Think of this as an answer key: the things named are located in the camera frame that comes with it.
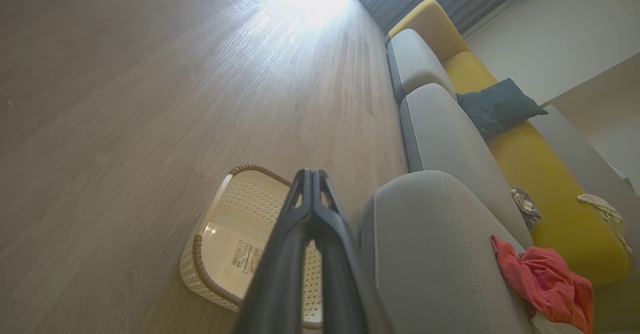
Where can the cream crumpled cloth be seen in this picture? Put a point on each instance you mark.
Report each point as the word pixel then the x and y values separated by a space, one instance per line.
pixel 607 214

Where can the grey and yellow sofa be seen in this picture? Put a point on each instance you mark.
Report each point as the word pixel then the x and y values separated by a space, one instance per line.
pixel 550 189

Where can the printed paper label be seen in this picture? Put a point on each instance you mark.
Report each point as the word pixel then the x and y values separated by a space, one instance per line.
pixel 245 258

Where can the grey sofa seat cushion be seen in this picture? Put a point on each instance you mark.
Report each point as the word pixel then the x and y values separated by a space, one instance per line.
pixel 430 254
pixel 445 144
pixel 415 59

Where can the cream laundry basket, brown rim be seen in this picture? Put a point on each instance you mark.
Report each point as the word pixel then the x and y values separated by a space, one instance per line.
pixel 225 234

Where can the dark blue-grey throw pillow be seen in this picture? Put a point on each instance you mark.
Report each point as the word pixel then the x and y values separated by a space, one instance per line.
pixel 497 106

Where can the red garment with white band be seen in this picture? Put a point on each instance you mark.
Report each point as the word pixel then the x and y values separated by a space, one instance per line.
pixel 550 284

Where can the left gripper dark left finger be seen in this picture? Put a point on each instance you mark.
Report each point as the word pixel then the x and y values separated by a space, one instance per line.
pixel 280 274

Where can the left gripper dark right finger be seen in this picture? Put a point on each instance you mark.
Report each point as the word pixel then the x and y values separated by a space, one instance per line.
pixel 337 274

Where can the grey patterned crumpled cloth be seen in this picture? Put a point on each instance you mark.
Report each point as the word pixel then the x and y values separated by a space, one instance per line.
pixel 526 206

